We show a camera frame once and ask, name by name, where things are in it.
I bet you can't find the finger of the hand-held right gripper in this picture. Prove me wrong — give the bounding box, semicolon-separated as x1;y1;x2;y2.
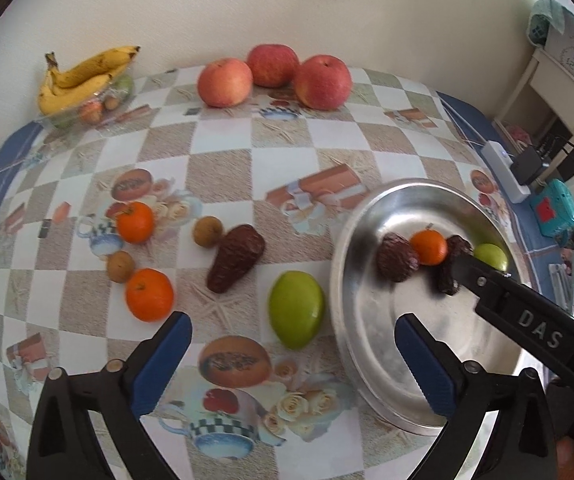
448;254;515;311

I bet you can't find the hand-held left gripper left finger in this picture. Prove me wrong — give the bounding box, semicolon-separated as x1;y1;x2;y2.
26;311;194;480

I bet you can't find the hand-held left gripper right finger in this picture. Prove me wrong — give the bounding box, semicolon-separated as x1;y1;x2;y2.
394;312;558;480

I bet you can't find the long dark dried date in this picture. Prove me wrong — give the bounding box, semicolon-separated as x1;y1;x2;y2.
434;235;475;296

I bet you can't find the round metal plate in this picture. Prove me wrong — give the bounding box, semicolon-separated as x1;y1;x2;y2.
329;178;574;437

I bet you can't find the brown longan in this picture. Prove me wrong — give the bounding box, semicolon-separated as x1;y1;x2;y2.
193;216;225;248
106;251;136;284

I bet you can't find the large brown dried date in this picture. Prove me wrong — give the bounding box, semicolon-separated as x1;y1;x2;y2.
206;224;266;295

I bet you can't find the large green jujube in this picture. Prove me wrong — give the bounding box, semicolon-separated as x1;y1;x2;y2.
268;270;326;351

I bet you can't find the small green jujube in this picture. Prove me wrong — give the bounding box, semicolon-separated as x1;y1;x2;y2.
473;243;509;273

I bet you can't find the small orange with stem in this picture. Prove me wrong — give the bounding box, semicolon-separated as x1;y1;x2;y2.
411;227;448;267

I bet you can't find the white phone stand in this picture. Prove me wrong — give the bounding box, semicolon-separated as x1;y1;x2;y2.
548;261;572;307

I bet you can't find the round wrinkled dried date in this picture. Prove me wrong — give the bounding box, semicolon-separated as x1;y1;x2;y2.
377;232;421;282

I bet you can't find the teal box with red patch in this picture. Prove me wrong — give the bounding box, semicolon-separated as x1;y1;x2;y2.
531;179;574;237

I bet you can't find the white power strip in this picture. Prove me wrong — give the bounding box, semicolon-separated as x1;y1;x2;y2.
482;141;531;204

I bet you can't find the black charger adapter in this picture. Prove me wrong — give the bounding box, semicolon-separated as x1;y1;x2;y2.
511;146;551;186

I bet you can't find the checkered printed tablecloth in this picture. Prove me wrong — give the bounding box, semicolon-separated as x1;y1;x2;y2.
0;62;532;480

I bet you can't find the large red apple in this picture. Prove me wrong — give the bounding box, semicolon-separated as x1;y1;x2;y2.
294;55;353;111

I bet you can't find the clear plastic fruit box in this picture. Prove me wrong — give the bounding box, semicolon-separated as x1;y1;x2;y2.
39;75;136;130

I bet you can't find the small orange fruit in box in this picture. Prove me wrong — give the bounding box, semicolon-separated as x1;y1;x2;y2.
80;101;104;124

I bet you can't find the teal patterned cloth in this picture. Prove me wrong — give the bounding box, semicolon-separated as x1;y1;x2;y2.
526;0;566;47

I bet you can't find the pale red apple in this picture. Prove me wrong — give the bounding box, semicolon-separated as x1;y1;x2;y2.
197;57;254;108

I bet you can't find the dark red apple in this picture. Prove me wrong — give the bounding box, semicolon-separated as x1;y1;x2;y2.
246;43;300;88

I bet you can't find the spotted yellow banana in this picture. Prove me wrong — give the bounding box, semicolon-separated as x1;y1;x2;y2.
57;46;141;90

